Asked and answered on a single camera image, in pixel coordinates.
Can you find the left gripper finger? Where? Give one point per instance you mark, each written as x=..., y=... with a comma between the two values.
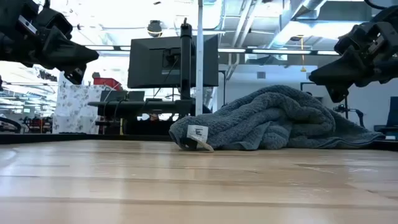
x=76, y=74
x=68, y=53

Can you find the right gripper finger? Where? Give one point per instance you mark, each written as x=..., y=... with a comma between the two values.
x=337, y=93
x=345, y=71

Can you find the grey terry towel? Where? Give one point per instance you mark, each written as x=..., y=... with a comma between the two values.
x=280, y=118

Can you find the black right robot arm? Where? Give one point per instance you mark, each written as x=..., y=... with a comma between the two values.
x=388, y=12

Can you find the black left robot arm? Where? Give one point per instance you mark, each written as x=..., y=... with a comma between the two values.
x=6, y=46

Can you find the red box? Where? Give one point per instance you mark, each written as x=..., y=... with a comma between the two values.
x=107, y=82

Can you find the white floral cloth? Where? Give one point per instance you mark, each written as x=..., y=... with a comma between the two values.
x=74, y=109

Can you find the ceiling light strip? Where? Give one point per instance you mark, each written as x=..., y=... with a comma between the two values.
x=105, y=48
x=280, y=51

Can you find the yellow hanging pendant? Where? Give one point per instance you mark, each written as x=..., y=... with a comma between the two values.
x=303, y=69

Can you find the blue chair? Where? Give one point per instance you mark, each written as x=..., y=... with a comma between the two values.
x=392, y=115

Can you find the small grey desk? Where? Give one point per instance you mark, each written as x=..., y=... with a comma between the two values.
x=140, y=107

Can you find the black computer monitor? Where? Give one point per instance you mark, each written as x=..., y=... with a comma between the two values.
x=149, y=62

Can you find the black monitor stand pole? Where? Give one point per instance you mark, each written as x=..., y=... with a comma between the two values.
x=186, y=62

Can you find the black aluminium table frame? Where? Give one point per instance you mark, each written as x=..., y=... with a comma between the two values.
x=62, y=138

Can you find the dome ceiling camera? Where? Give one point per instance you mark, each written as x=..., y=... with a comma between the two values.
x=154, y=28

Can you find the white vertical post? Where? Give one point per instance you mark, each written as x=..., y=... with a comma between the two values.
x=199, y=46

